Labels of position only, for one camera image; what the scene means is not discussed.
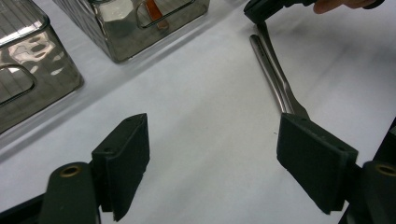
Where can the steel fork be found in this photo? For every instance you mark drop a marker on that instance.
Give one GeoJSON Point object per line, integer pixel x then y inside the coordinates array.
{"type": "Point", "coordinates": [264, 62]}

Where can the steel table knife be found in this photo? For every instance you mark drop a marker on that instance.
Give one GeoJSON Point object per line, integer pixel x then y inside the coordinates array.
{"type": "Point", "coordinates": [295, 104]}

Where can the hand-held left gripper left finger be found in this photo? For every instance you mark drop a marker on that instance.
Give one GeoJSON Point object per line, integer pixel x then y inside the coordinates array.
{"type": "Point", "coordinates": [124, 161]}

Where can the smoky clear plastic bin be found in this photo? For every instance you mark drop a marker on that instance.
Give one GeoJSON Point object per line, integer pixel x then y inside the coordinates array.
{"type": "Point", "coordinates": [56, 81]}
{"type": "Point", "coordinates": [124, 40]}

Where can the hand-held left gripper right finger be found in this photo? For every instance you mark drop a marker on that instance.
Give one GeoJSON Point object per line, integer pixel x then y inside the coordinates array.
{"type": "Point", "coordinates": [314, 158]}

